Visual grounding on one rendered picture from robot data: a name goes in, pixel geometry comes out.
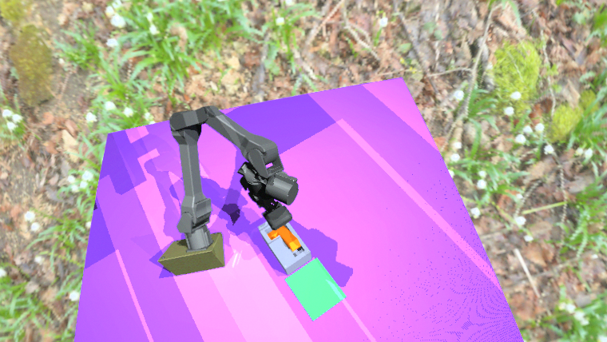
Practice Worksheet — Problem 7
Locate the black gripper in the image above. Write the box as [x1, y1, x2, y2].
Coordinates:
[239, 176, 292, 231]

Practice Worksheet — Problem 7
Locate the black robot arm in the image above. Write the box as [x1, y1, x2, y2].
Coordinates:
[169, 105, 299, 252]

